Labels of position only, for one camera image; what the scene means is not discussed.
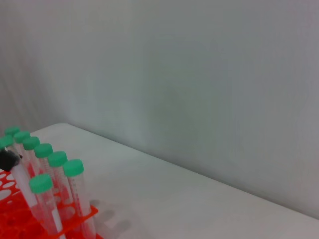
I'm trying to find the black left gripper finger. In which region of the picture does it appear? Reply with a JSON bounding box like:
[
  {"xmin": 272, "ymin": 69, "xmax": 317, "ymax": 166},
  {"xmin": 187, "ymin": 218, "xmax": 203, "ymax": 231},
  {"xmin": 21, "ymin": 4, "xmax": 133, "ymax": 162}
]
[{"xmin": 0, "ymin": 149, "xmax": 22, "ymax": 172}]

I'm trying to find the green-capped clear test tube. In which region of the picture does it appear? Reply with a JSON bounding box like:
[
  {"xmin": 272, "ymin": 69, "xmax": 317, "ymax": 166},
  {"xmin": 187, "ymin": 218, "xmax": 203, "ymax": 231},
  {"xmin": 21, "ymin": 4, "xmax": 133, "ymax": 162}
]
[
  {"xmin": 28, "ymin": 174, "xmax": 63, "ymax": 236},
  {"xmin": 47, "ymin": 151, "xmax": 73, "ymax": 207},
  {"xmin": 62, "ymin": 159, "xmax": 97, "ymax": 239},
  {"xmin": 0, "ymin": 135, "xmax": 64, "ymax": 236},
  {"xmin": 13, "ymin": 131, "xmax": 31, "ymax": 155},
  {"xmin": 4, "ymin": 126, "xmax": 21, "ymax": 137},
  {"xmin": 34, "ymin": 143, "xmax": 53, "ymax": 180},
  {"xmin": 22, "ymin": 136, "xmax": 40, "ymax": 175}
]

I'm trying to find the orange plastic test tube rack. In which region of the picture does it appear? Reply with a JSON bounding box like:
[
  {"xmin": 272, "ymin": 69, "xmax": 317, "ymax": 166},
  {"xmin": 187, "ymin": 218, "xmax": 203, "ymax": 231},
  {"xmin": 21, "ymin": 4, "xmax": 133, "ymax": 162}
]
[{"xmin": 0, "ymin": 169, "xmax": 104, "ymax": 239}]

